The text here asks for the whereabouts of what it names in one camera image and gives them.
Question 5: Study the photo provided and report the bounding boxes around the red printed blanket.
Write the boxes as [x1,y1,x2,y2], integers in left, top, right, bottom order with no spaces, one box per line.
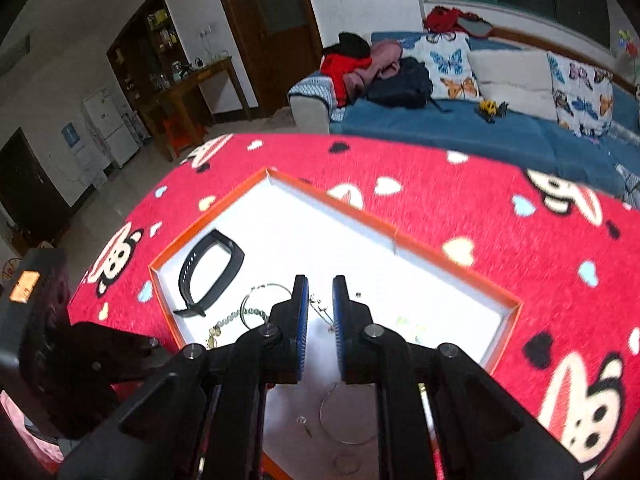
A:
[67,132,640,480]

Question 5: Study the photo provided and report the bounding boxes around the white pillow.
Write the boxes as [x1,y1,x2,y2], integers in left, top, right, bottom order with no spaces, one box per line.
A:
[467,49,559,121]

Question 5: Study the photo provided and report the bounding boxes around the dark wooden cabinet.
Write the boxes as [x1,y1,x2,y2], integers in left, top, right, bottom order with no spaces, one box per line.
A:
[106,0,202,127]

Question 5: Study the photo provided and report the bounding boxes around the beaded chain bracelet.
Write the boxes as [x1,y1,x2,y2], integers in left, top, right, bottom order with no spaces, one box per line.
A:
[206,307,271,349]

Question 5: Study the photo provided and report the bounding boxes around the colourful artificial flowers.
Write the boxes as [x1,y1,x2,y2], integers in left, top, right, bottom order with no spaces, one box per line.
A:
[612,29,640,62]

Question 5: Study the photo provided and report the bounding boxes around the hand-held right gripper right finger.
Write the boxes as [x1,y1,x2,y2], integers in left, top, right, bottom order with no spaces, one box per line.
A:
[332,275,584,480]

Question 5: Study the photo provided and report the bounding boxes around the red bag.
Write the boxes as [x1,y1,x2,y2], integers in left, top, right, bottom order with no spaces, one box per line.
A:
[425,6,494,39]

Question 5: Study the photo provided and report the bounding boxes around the wooden desk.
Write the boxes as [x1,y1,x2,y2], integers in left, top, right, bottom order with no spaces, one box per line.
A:
[142,56,251,162]

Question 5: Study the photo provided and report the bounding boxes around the white water dispenser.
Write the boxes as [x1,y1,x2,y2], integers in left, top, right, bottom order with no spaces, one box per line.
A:
[61,121,109,189]

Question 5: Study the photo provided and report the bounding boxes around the butterfly print pillow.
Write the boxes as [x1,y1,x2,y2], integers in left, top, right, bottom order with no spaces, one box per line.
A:
[412,31,484,101]
[546,51,615,139]

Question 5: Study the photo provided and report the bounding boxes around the brown wooden door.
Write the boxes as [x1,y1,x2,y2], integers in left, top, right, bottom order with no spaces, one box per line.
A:
[207,0,324,119]

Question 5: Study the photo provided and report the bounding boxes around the pink garment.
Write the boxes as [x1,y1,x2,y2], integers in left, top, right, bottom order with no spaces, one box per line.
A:
[345,41,404,101]

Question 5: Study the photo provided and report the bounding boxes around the yellow toy vehicle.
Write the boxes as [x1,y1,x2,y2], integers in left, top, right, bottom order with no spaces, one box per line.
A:
[475,100,509,124]

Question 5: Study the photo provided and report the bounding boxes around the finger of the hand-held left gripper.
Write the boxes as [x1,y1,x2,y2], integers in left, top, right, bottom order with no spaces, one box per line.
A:
[69,321,175,392]

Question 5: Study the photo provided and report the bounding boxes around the dark entrance door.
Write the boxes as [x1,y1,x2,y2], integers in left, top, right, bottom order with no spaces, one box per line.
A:
[0,127,71,242]

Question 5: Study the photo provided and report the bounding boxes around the blue sofa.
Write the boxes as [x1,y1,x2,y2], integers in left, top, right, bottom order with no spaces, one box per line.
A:
[290,31,640,197]

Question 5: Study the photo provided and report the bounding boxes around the orange box with white inside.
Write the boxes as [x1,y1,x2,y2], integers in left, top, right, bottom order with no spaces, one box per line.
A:
[148,167,524,480]

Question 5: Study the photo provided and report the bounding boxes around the white refrigerator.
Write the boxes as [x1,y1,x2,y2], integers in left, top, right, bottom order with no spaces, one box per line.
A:
[82,87,141,169]

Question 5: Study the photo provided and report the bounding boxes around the black wristband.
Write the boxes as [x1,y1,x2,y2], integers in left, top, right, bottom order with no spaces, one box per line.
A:
[173,229,246,318]

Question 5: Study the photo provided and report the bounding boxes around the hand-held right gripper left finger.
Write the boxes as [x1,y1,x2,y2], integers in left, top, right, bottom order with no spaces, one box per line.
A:
[57,275,310,480]

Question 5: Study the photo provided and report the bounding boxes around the red garment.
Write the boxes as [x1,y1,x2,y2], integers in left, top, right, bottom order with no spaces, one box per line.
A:
[320,55,374,109]

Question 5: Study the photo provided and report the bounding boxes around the red stool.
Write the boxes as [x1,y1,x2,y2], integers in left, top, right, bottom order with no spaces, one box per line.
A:
[162,115,209,159]

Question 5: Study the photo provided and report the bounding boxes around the black garment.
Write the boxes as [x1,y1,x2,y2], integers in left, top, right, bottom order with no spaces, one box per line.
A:
[324,32,372,60]

